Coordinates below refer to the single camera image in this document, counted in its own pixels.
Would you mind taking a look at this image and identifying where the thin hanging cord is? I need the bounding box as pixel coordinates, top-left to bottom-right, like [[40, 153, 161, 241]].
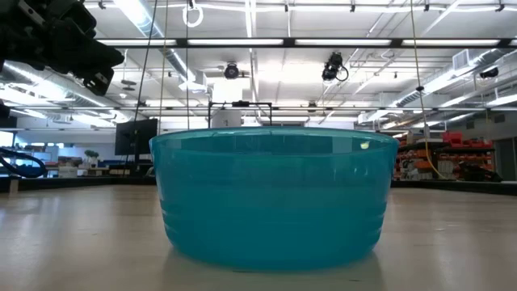
[[158, 0, 170, 135]]

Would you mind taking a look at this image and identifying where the shelf with orange bins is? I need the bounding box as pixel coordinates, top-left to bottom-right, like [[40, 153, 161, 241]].
[[393, 129, 498, 183]]

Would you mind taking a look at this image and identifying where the blue black hose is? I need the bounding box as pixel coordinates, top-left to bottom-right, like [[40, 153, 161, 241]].
[[0, 146, 49, 180]]

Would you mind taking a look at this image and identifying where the yellow hanging cable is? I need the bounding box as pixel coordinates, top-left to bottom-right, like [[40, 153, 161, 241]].
[[409, 0, 448, 180]]

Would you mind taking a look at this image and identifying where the black hanging cable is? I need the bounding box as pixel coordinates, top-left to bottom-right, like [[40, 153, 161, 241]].
[[124, 0, 159, 163]]

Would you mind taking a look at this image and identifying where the round black ceiling device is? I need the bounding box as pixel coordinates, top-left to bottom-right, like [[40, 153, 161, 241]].
[[223, 61, 241, 81]]

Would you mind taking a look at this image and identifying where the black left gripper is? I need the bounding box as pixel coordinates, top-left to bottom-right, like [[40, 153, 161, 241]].
[[40, 0, 125, 97]]

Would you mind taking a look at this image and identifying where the teal plastic bowl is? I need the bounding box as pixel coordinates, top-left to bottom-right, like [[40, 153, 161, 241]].
[[149, 127, 401, 273]]

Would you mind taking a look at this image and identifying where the black overhead light bar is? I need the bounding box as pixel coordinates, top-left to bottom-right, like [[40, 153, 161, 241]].
[[95, 37, 517, 50]]

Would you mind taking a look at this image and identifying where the black distant metal frame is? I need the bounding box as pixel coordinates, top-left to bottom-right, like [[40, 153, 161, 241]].
[[207, 99, 274, 129]]

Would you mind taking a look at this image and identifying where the small black ceiling device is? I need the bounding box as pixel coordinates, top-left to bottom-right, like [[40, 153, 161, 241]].
[[478, 65, 500, 80]]

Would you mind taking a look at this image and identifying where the white hanging ring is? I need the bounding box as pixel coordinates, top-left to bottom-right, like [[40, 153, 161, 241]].
[[182, 1, 204, 29]]

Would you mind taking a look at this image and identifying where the black overhead camera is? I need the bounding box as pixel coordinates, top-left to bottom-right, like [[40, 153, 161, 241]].
[[321, 51, 350, 83]]

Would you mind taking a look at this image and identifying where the small potted plant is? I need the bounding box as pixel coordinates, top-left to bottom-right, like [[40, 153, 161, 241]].
[[83, 149, 101, 167]]

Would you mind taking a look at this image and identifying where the black computer monitor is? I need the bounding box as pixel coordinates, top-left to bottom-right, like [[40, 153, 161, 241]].
[[114, 117, 159, 157]]

